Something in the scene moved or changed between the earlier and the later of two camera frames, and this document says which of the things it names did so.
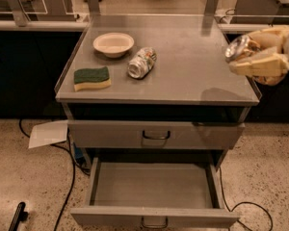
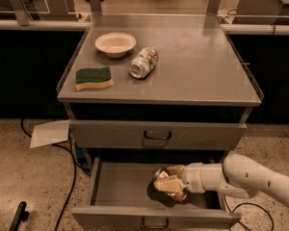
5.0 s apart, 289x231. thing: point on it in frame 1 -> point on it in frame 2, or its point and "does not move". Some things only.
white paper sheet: (49, 133) does not move
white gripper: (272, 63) -> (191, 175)
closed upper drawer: (155, 135) does not move
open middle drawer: (155, 195) does not move
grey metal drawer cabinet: (154, 87) does not move
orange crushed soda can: (241, 48) -> (162, 173)
